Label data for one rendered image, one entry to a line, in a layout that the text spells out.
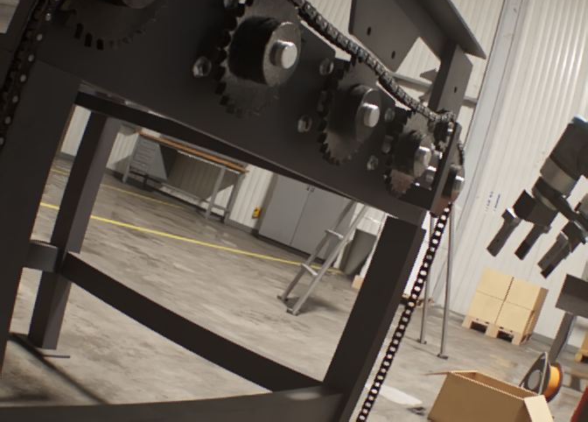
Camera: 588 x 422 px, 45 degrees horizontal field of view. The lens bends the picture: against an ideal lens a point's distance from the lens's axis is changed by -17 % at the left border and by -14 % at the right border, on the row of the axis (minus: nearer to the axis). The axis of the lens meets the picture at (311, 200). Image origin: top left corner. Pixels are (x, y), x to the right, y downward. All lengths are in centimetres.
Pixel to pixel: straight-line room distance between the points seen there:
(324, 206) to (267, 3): 1065
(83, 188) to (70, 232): 13
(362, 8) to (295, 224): 1045
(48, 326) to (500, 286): 736
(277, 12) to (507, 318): 828
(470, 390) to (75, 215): 187
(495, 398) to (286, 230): 874
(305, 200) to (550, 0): 512
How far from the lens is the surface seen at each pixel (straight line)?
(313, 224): 1157
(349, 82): 118
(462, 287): 1138
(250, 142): 108
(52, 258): 223
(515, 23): 1190
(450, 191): 172
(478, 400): 331
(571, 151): 159
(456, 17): 156
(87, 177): 222
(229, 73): 91
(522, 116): 1160
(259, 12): 92
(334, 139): 118
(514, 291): 911
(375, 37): 138
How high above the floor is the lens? 70
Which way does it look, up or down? level
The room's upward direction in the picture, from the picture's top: 20 degrees clockwise
